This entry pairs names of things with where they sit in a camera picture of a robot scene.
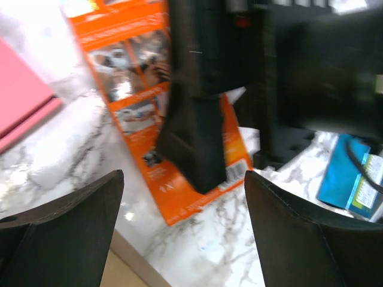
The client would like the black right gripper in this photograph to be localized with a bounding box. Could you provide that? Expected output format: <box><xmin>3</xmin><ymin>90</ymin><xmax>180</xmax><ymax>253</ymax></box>
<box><xmin>224</xmin><ymin>1</ymin><xmax>382</xmax><ymax>167</ymax></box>

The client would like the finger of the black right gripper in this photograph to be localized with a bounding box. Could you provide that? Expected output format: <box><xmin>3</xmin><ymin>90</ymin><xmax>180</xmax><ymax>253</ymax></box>
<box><xmin>156</xmin><ymin>1</ymin><xmax>226</xmax><ymax>194</ymax></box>

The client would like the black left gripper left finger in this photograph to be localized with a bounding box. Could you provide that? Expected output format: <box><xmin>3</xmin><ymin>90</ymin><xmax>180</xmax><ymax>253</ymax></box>
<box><xmin>1</xmin><ymin>170</ymin><xmax>124</xmax><ymax>287</ymax></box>

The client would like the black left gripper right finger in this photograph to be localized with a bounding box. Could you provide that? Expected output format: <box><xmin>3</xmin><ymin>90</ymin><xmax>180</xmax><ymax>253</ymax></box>
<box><xmin>245</xmin><ymin>170</ymin><xmax>382</xmax><ymax>287</ymax></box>

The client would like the orange printed box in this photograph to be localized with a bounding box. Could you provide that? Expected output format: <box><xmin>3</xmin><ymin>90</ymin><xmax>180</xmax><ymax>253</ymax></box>
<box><xmin>62</xmin><ymin>1</ymin><xmax>250</xmax><ymax>225</ymax></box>

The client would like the brown cardboard box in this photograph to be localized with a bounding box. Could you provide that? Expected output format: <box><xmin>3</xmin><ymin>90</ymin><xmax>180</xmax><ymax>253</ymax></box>
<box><xmin>101</xmin><ymin>231</ymin><xmax>171</xmax><ymax>287</ymax></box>

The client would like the blue white toothpaste box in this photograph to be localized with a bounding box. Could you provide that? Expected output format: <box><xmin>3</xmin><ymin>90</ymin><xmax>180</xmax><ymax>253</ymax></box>
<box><xmin>317</xmin><ymin>134</ymin><xmax>382</xmax><ymax>222</ymax></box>

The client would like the pink flat box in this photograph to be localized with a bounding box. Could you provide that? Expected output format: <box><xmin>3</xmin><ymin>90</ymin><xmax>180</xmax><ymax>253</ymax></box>
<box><xmin>1</xmin><ymin>40</ymin><xmax>62</xmax><ymax>152</ymax></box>

